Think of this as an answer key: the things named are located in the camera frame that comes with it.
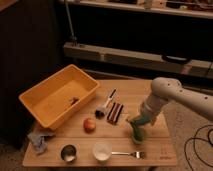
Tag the grey metal shelf beam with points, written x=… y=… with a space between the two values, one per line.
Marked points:
x=137 y=59

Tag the green cup with utensil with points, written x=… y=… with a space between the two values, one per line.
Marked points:
x=138 y=134

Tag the small metal cup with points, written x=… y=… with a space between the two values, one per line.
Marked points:
x=69 y=153

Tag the small dark item in bin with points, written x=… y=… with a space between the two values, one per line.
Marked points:
x=73 y=100

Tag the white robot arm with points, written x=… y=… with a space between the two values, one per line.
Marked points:
x=164 y=90

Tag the grey crumpled cloth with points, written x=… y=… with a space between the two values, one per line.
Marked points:
x=37 y=140

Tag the teal cloth piece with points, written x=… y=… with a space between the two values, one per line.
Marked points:
x=144 y=119

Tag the silver metal fork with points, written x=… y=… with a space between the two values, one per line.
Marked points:
x=136 y=154

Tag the brown striped sponge block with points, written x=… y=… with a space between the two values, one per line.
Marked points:
x=114 y=113

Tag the yellow plastic bin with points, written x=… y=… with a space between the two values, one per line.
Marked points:
x=49 y=100

